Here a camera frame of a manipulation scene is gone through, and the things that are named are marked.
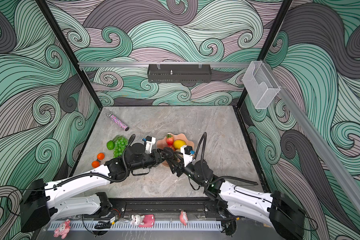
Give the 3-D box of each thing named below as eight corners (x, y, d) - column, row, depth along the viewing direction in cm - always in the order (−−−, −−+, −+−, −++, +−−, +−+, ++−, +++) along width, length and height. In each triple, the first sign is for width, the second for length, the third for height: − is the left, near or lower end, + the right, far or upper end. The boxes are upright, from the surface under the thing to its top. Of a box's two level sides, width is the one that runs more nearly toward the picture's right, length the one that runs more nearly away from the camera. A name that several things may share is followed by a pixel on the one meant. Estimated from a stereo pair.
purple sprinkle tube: (110, 118, 115) (108, 115, 112) (113, 116, 116) (111, 113, 113) (126, 132, 107) (124, 129, 104) (129, 129, 108) (127, 126, 105)
